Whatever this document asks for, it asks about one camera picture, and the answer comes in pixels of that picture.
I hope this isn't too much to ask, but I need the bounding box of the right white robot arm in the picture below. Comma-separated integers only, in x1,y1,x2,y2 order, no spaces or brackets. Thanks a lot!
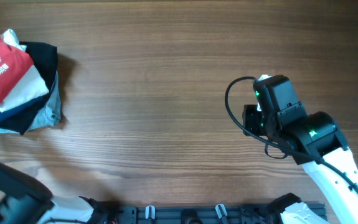
224,75,358,223

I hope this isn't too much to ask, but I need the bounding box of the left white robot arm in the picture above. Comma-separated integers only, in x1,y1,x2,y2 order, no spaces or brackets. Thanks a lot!
0,163,108,224

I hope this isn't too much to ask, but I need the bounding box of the light grey folded garment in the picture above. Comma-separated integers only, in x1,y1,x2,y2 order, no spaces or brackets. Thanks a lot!
0,72,62,134

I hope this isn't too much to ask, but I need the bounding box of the black folded garment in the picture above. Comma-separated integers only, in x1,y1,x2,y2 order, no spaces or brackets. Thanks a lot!
0,42,59,135

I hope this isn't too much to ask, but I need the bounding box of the white folded shirt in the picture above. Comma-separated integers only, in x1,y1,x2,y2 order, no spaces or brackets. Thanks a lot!
0,30,49,112

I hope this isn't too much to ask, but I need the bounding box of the navy blue folded garment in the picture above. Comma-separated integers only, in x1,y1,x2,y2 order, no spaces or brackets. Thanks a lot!
0,96,43,122

